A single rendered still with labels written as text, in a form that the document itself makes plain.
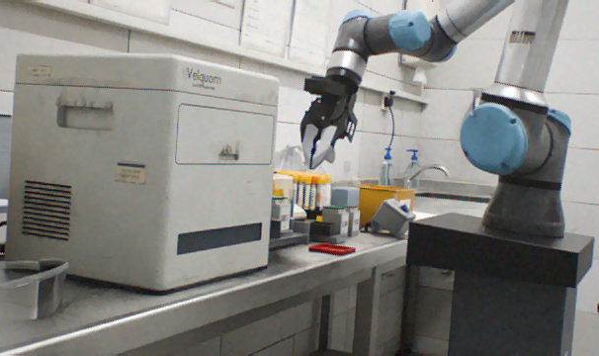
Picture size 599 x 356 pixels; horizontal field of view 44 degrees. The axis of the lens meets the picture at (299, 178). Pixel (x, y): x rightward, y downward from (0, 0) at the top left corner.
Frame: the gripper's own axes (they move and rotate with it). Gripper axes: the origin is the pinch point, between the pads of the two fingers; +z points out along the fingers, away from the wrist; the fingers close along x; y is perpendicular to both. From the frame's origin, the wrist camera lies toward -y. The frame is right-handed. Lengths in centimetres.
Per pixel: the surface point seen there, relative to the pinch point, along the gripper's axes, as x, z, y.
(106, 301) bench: 0, 43, -41
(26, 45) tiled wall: 60, -10, -20
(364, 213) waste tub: 6, -13, 49
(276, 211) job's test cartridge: -1.3, 14.9, -9.5
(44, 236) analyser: 16, 35, -37
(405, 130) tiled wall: 55, -127, 198
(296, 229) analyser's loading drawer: -0.8, 13.7, 0.7
